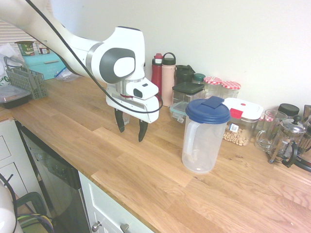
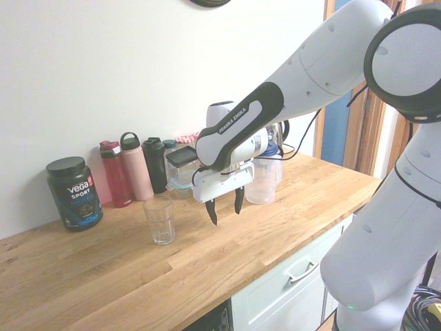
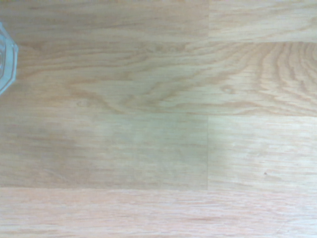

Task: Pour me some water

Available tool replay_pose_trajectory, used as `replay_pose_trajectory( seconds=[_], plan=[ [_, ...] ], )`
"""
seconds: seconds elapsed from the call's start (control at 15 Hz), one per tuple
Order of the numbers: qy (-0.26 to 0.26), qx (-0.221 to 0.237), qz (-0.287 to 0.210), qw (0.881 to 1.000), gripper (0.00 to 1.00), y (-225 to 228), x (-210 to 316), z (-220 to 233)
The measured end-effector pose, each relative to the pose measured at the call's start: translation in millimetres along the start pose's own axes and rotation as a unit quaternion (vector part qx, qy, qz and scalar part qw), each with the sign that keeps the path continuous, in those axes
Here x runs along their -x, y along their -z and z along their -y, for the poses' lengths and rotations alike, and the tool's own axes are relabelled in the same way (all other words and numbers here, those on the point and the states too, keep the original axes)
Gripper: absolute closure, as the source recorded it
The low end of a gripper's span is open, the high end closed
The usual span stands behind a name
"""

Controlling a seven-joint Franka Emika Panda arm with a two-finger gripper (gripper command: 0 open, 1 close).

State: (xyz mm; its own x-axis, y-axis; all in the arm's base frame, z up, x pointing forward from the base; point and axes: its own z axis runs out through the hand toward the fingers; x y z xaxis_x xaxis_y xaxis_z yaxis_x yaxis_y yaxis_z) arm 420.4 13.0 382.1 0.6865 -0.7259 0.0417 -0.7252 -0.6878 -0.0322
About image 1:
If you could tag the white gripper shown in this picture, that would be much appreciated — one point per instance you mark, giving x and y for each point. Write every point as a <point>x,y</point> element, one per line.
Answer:
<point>151,106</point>

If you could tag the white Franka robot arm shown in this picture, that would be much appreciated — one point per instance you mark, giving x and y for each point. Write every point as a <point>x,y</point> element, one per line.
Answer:
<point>121,43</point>

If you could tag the red water bottle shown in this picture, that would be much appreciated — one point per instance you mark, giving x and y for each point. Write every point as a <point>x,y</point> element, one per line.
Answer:
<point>156,75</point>

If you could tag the small clear drinking glass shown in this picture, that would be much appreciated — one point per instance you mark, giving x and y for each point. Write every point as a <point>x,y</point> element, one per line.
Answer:
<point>126,119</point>

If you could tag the glass container teal clip lid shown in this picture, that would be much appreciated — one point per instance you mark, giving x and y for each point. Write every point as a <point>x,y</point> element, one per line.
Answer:
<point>178,109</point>

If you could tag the pink bottle with black lid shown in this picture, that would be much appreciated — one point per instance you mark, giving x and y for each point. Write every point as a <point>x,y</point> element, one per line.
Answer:
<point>168,82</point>

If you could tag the square container dark green lid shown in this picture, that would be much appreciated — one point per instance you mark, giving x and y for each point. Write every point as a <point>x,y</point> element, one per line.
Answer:
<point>188,88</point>

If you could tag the dark green shaker bottle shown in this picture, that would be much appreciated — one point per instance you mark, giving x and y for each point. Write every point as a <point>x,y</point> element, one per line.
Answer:
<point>183,75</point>

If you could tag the clear pitcher with blue lid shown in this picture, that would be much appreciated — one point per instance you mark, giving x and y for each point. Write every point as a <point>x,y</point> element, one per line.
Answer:
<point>204,145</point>

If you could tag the clear zip bag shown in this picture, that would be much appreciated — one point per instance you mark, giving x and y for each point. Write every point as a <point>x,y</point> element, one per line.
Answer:
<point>66,75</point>

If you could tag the glass jar green lid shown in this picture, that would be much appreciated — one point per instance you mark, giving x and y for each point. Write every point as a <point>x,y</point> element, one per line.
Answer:
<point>199,78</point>

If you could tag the white cabinet door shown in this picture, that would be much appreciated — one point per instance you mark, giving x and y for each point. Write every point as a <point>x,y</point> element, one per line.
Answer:
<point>104,206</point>

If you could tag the glass jar red checkered lid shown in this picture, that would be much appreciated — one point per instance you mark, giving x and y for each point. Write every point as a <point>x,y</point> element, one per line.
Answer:
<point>230,85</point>
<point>212,81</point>

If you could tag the black dishwasher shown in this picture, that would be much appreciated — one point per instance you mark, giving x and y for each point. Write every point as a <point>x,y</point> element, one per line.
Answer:
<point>58,184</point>

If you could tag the silver cabinet knob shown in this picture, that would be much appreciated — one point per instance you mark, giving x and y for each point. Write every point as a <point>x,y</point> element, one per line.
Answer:
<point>96,226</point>
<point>125,228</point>

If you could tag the teal bread box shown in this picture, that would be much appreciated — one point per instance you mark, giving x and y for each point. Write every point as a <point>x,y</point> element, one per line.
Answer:
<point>46,65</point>

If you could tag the grey plastic cutlery basket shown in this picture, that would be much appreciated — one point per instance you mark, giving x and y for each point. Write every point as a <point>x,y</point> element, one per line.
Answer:
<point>29,82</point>

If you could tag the brown jar white label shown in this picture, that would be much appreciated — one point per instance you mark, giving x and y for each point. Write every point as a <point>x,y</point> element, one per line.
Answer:
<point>43,49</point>

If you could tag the peanut container white red lid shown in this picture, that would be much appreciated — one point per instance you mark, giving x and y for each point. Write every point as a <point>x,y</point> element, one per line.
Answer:
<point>247,109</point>

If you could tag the dark green chair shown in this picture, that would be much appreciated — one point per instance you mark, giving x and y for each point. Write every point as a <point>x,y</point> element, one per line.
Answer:
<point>34,197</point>

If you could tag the black food container clear lid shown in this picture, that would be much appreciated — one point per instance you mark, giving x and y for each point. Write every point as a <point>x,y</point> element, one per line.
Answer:
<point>13,97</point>

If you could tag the white drawer cabinet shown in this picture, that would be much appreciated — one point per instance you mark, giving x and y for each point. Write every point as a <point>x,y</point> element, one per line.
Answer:
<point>12,155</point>

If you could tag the green oatmeal cup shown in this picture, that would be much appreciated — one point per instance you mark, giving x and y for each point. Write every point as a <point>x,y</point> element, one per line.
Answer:
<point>24,48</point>

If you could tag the clear glass mug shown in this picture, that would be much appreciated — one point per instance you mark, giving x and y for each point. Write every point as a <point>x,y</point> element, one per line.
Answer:
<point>264,138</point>

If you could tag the small jar red checkered lid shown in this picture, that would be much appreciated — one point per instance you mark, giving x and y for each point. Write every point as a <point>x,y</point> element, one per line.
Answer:
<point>268,119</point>

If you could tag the white plastic bag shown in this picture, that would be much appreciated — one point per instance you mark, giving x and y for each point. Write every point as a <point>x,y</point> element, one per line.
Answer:
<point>6,70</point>

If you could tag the white window blind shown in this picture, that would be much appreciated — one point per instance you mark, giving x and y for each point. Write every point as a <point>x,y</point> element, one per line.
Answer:
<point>12,31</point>

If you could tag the white rounded machine housing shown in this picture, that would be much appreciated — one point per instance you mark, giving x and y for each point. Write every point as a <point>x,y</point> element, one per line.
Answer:
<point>6,213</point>

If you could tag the glass French press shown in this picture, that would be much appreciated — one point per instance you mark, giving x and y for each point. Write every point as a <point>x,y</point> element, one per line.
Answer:
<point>289,136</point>

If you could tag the jar with black lid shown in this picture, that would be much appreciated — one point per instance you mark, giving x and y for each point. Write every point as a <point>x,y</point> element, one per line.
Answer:
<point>289,109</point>

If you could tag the dark glass coffee pot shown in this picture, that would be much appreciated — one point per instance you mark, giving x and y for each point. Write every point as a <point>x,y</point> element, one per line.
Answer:
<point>307,126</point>

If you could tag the black round appliance base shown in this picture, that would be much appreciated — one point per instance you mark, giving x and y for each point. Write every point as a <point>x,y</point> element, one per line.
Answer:
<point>305,163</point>

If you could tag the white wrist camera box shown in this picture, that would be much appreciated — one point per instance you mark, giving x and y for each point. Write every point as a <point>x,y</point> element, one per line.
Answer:
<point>143,91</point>

